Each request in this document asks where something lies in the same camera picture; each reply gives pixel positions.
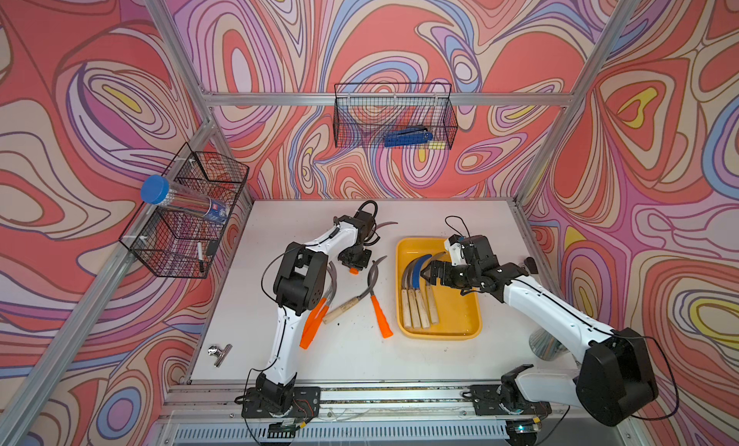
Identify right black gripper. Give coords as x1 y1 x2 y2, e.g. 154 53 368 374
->
420 260 479 289

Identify blue blade wooden sickle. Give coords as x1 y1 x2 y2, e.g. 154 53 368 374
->
404 255 431 330

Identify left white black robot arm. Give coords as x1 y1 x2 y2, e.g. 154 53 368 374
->
263 206 377 386

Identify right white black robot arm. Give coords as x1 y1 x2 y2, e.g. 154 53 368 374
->
420 235 658 427

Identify yellow plastic tray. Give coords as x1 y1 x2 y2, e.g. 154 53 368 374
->
396 237 483 341

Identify blue tool in basket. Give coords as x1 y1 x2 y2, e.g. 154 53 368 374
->
383 126 433 148

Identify black marker in basket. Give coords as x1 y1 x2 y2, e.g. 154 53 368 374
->
196 242 205 275

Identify metal binder clip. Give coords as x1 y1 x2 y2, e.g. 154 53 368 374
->
207 344 233 368

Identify clear tube with blue cap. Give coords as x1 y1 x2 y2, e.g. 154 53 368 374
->
140 176 229 224

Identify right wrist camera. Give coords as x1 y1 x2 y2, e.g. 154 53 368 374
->
445 234 467 266

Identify black wire basket back wall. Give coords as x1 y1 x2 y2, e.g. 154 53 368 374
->
333 80 458 149

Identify black wire basket wall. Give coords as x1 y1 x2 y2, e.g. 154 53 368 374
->
119 144 249 278
333 80 458 149

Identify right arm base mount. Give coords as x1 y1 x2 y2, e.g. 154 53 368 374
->
461 364 552 418

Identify black wire basket left wall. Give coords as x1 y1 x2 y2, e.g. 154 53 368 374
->
119 144 249 278

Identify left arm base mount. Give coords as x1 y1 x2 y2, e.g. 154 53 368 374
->
240 374 321 420

